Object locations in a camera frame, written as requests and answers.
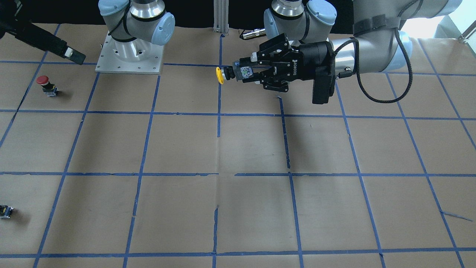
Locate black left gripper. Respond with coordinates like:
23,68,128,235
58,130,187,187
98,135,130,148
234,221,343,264
239,33,335,93

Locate yellow push button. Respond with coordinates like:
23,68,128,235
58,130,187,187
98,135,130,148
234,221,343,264
215,63,254,84

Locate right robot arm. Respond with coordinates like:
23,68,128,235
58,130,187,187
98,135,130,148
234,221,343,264
96,0,176,73

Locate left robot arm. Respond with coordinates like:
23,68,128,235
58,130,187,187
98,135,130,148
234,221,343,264
216,0,461,105

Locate red push button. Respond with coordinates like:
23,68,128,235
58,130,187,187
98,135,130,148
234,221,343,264
36,75,58,97

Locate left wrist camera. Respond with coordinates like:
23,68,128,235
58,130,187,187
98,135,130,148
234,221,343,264
312,67,335,105

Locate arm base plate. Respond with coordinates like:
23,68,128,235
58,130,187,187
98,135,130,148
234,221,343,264
95,35,164,75

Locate aluminium frame post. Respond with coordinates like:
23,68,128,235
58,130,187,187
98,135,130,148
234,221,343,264
213,0,229,36

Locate black camera cable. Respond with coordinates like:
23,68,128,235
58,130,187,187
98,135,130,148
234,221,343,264
337,28,414,104

